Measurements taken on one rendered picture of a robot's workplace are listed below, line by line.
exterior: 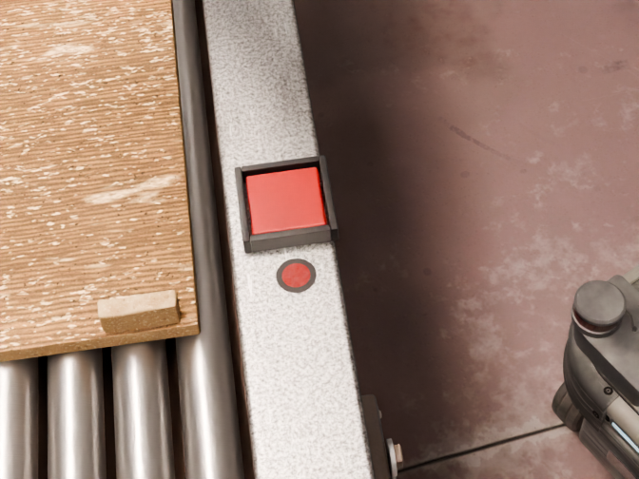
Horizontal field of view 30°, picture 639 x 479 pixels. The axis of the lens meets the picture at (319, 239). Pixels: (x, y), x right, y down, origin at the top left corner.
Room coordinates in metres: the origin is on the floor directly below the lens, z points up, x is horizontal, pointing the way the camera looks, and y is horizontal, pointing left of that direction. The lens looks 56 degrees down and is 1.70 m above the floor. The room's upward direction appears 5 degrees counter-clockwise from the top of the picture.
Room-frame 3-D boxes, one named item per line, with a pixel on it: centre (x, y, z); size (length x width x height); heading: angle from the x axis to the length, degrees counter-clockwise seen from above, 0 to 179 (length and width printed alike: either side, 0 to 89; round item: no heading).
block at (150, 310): (0.47, 0.14, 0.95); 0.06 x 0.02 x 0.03; 93
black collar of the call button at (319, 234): (0.57, 0.02, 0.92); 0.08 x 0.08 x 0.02; 3
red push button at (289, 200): (0.57, 0.02, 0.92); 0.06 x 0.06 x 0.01; 3
